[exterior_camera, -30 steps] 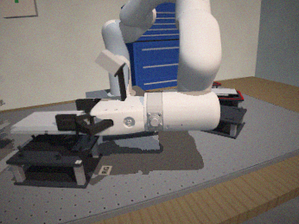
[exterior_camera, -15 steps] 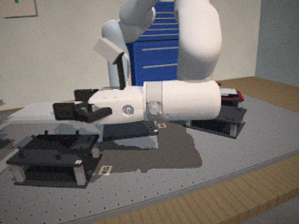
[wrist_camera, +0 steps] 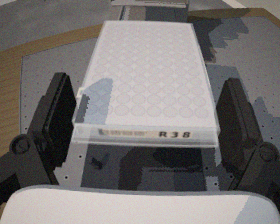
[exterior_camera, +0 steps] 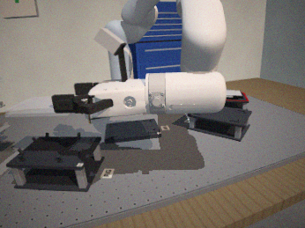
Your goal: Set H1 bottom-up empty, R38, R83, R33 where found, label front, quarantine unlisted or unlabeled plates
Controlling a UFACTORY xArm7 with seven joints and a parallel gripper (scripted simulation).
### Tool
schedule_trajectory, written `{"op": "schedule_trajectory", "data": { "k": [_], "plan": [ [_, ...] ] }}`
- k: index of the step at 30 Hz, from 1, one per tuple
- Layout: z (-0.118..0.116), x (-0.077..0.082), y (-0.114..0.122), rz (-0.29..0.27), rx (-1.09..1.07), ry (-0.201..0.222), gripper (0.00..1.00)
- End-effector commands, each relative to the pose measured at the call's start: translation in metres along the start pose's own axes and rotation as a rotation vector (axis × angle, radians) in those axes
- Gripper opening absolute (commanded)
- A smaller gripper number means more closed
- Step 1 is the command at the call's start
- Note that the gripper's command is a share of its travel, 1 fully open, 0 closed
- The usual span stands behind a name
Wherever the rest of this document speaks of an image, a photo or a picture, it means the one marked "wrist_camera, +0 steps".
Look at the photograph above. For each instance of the grey perforated base plate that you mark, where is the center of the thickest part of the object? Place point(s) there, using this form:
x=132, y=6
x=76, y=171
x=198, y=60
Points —
x=247, y=48

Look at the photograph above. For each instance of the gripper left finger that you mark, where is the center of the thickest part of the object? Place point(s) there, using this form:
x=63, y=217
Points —
x=46, y=144

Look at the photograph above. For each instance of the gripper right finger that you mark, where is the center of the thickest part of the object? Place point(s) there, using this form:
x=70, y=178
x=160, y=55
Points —
x=240, y=146

